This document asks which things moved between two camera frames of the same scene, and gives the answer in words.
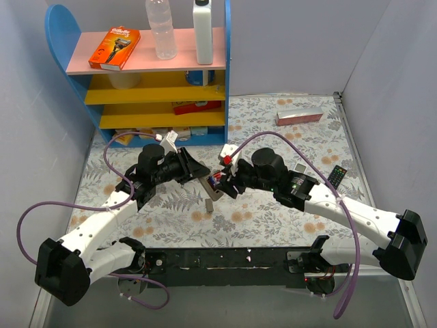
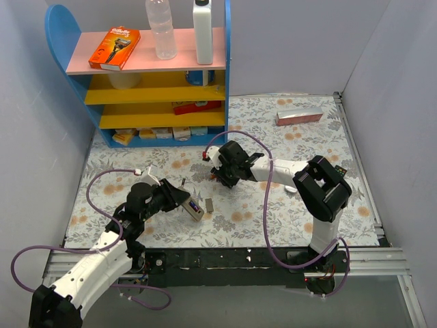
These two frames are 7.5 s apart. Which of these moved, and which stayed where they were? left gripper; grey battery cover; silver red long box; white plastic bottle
Moved: left gripper
Stayed: white plastic bottle; grey battery cover; silver red long box
